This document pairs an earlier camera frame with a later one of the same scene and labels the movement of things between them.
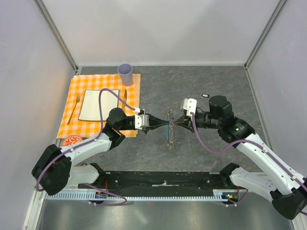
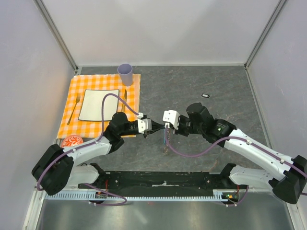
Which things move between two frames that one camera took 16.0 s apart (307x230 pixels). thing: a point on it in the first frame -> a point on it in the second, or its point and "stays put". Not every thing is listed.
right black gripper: x=187 y=122 -> x=179 y=130
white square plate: x=89 y=109 stays put
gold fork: x=77 y=100 stays put
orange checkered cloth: x=128 y=100 stays put
